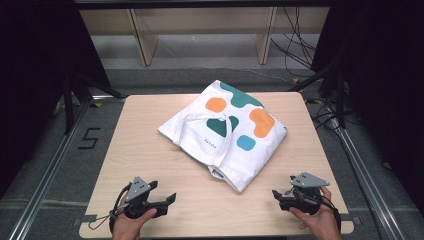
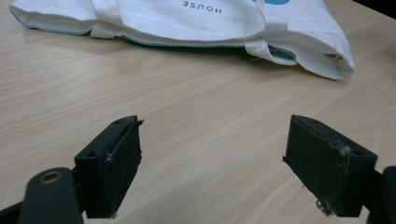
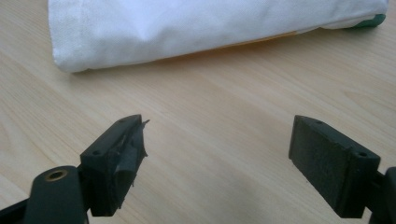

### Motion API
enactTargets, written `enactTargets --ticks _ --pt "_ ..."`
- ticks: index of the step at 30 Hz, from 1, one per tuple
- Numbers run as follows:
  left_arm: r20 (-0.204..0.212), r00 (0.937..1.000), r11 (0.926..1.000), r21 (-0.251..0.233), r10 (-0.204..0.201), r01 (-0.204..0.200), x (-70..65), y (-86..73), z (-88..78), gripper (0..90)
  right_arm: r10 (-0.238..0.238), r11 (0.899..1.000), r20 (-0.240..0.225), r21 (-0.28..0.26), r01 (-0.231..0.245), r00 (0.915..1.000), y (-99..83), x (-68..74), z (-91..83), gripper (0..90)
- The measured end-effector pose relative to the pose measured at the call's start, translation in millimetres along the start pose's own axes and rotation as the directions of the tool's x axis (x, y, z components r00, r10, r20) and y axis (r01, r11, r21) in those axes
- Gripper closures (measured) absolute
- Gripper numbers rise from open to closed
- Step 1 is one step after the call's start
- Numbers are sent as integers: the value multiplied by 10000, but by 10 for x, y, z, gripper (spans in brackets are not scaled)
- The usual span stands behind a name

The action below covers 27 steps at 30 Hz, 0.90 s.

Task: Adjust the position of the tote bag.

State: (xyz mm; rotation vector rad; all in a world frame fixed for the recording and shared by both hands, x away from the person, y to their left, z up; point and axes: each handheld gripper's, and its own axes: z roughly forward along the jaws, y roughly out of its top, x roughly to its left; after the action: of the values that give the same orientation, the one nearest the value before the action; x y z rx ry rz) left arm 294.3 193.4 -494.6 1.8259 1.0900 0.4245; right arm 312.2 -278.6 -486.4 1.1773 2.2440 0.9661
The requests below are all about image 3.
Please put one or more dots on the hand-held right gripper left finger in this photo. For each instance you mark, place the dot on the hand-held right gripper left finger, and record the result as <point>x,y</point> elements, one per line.
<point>112,168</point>

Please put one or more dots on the white canvas tote bag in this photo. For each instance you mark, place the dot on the white canvas tote bag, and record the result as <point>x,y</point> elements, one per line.
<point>186,28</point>

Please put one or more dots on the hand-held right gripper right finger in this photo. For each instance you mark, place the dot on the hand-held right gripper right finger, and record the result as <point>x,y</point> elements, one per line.
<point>327,168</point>

